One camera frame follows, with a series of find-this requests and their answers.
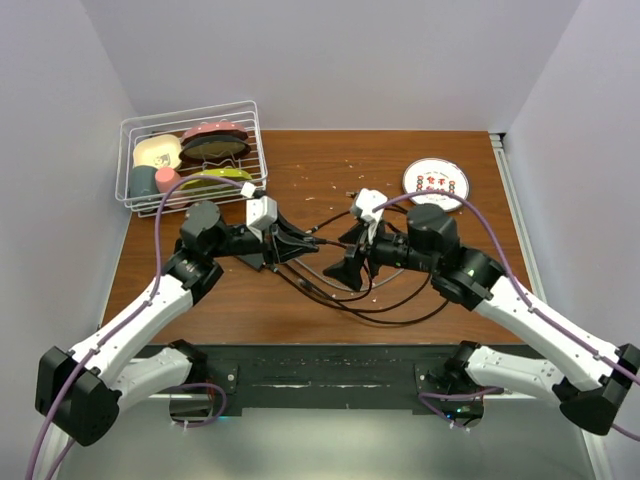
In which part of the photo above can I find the pink cup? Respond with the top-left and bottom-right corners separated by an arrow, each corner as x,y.
154,167 -> 187,209

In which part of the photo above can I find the red dotted plate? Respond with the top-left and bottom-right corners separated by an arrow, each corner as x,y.
180,120 -> 249,145

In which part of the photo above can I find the beige square plate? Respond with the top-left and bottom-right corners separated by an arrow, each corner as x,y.
133,134 -> 182,170

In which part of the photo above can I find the white wire dish rack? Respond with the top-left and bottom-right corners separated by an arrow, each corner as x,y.
115,100 -> 268,217

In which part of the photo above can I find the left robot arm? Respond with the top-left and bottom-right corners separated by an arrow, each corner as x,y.
35,197 -> 319,446

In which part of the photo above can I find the grey ethernet cable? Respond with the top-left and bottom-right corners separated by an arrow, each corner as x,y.
294,257 -> 406,296

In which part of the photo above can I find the white round printed plate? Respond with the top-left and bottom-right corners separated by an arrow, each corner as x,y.
402,158 -> 471,212

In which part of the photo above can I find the dark grey cup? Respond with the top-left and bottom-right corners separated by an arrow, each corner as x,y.
129,165 -> 158,199

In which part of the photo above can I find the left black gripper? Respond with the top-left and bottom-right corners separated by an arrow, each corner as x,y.
209,209 -> 319,269

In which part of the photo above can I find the aluminium frame rail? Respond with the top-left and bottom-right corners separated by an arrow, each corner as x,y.
37,134 -> 614,480

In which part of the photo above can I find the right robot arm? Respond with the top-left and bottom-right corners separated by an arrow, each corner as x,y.
323,204 -> 639,435

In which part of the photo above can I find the long black ethernet cable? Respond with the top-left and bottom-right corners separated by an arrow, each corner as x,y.
272,189 -> 454,327

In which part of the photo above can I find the dark brown round plate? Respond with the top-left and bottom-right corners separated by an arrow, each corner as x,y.
180,135 -> 251,164

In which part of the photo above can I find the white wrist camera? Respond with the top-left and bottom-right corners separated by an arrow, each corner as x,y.
245,196 -> 278,240
349,188 -> 388,243

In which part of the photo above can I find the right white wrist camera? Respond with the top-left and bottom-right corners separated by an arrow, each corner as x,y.
349,188 -> 388,243

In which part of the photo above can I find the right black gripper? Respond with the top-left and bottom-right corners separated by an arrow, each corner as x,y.
323,214 -> 437,289

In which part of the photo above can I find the yellow green dotted plate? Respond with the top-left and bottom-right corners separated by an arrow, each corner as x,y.
180,168 -> 252,191

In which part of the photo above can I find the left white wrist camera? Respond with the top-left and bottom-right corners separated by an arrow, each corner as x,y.
245,196 -> 278,240

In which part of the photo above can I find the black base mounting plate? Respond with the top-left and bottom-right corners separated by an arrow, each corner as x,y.
149,343 -> 505,419

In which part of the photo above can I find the black network switch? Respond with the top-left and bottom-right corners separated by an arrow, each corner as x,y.
237,253 -> 265,272

